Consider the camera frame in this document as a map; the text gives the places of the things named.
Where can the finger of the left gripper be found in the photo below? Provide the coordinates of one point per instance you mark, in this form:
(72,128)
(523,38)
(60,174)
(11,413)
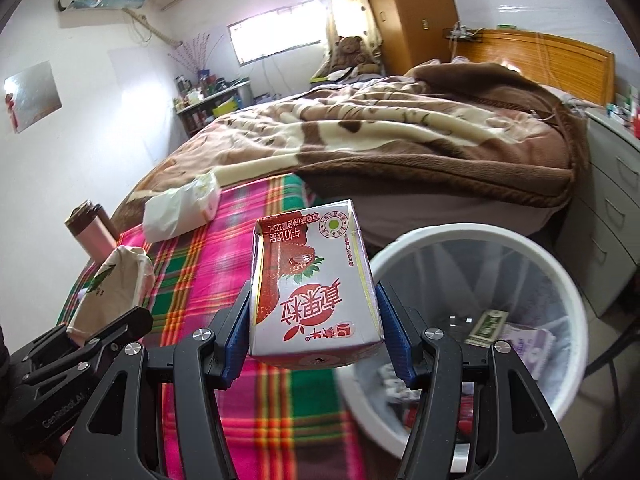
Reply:
(90,339)

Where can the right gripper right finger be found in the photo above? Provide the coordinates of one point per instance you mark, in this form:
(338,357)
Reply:
(514,432)

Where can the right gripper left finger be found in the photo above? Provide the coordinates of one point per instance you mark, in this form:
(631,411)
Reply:
(119,433)

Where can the beige printed paper bag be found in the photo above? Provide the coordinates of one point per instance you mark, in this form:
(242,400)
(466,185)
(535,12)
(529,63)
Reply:
(121,283)

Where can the purple small carton box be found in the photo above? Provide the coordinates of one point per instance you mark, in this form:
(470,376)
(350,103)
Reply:
(533,345)

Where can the red strawberry milk carton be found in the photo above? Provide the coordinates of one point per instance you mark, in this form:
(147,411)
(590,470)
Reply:
(312,303)

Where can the white long medicine box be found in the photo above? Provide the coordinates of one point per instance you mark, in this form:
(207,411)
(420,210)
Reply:
(487,329)

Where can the white round trash bin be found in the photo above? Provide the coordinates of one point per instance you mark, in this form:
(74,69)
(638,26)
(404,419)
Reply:
(476,283)

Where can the pink plaid bed cloth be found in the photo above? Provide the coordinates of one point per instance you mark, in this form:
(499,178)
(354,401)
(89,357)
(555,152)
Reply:
(277,424)

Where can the pink brown travel mug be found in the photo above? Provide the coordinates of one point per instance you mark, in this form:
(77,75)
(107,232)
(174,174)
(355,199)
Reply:
(93,230)

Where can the white tissue pack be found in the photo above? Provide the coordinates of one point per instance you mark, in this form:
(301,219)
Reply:
(181,210)

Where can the grey drawer nightstand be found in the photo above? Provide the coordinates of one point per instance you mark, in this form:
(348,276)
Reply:
(599,240)

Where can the cluttered side table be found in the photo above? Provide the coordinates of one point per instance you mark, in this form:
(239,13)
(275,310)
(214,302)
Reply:
(195,115)

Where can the brown beige fleece blanket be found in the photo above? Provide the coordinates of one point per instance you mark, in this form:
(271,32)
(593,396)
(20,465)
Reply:
(475,130)

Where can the red hanging knot ornament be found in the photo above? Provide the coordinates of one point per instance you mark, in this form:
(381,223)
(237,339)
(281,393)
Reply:
(10,104)

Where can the purple branch decoration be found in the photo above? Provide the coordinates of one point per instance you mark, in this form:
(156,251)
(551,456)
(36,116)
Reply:
(193,55)

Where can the brown teddy bear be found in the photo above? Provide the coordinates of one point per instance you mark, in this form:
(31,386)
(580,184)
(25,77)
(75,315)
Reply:
(351,52)

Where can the red jar on nightstand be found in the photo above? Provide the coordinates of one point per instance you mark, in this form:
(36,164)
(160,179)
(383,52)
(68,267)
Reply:
(636,124)

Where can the wooden headboard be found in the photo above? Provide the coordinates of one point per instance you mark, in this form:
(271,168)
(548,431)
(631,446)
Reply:
(580,69)

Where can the wooden wardrobe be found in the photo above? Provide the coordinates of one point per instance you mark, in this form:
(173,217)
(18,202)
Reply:
(413,31)

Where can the floral window curtain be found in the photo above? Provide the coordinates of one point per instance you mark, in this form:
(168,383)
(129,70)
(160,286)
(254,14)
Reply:
(346,18)

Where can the silver wall mirror panel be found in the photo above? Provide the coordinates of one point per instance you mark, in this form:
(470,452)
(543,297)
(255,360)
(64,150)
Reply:
(35,94)

